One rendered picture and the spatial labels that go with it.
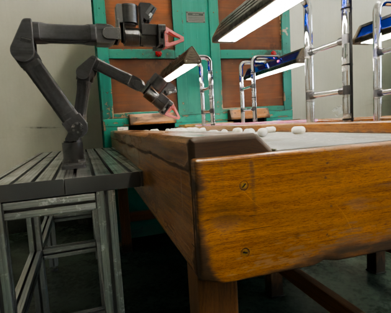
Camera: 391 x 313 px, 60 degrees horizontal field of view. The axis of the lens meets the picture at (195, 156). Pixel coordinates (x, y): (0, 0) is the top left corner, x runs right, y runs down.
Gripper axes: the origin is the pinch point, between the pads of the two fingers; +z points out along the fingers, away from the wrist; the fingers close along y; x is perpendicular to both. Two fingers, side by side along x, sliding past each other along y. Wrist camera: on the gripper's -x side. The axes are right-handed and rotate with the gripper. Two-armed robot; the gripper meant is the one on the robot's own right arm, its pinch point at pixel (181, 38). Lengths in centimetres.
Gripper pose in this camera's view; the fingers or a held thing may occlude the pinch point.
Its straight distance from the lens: 123.9
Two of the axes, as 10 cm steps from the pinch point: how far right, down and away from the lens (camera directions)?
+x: 0.5, 9.9, 0.9
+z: 9.5, -0.7, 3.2
